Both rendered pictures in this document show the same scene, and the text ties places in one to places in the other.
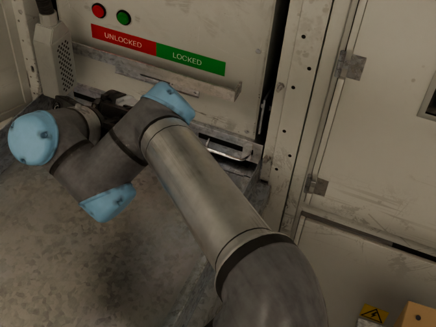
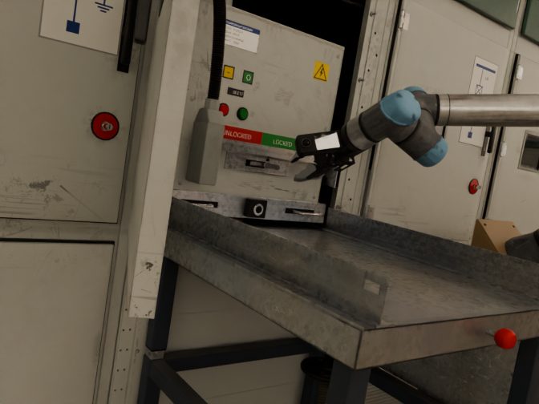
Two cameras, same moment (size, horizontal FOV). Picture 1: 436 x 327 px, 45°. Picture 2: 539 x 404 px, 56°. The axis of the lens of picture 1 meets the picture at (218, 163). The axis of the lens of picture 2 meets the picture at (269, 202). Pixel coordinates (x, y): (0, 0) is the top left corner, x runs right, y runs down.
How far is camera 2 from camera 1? 1.46 m
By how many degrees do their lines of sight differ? 62
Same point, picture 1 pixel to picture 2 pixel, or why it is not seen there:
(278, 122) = (345, 174)
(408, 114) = not seen: hidden behind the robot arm
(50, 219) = not seen: hidden behind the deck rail
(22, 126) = (405, 94)
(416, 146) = (409, 164)
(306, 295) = not seen: outside the picture
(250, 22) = (323, 108)
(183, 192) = (502, 98)
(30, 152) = (415, 109)
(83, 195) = (436, 139)
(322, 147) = (372, 181)
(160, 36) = (266, 126)
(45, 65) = (213, 147)
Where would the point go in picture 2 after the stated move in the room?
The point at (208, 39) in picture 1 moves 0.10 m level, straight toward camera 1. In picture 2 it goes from (298, 124) to (330, 128)
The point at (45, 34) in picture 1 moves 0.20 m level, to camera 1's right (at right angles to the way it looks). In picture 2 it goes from (218, 116) to (267, 127)
